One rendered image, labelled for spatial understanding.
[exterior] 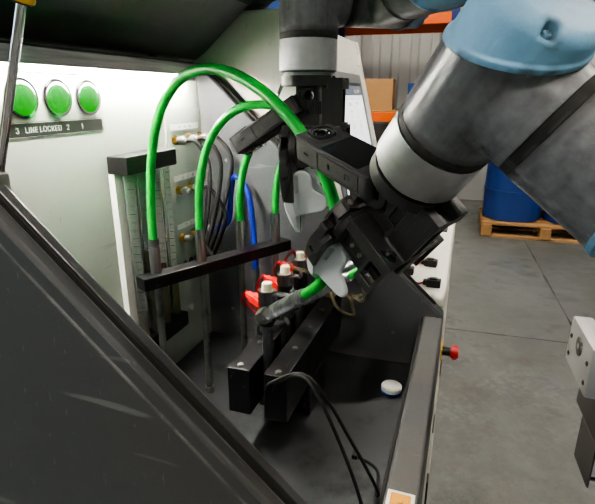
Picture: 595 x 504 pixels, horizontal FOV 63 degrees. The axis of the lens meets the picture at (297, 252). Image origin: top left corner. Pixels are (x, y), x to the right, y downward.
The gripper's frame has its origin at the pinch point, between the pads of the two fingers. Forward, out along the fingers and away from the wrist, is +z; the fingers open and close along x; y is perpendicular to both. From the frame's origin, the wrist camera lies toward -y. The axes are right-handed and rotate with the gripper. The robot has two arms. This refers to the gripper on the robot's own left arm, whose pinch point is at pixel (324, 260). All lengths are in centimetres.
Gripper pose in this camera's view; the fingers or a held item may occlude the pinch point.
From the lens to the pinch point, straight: 56.3
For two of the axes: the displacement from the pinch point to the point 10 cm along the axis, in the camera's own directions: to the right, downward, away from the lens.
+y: 5.4, 7.9, -2.7
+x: 8.0, -3.8, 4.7
